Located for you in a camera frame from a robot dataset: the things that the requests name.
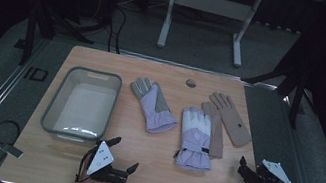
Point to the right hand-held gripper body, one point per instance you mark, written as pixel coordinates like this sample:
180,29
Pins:
265,180

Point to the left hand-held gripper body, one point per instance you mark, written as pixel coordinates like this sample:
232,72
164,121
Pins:
101,159

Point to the purple glove with grey palm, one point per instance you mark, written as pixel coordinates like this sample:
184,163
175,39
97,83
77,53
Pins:
157,110

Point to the white desk frame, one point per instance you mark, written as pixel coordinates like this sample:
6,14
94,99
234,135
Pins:
211,4

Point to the purple and white glove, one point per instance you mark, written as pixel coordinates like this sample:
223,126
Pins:
195,136

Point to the tan glove with dark dot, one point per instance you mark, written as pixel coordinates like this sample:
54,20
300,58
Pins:
233,121

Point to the grey plastic basin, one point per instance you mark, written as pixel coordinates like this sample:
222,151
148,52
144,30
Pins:
82,107

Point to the small grey tag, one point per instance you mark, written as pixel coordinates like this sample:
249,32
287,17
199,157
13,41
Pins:
11,150

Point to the grey cloth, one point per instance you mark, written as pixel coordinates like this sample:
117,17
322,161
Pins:
217,141

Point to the black metal stand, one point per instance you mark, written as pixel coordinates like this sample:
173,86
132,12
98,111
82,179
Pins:
29,37
297,95

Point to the person's left hand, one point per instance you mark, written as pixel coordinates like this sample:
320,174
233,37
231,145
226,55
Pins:
84,177

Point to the round table grommet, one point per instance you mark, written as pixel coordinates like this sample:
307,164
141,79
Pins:
191,83

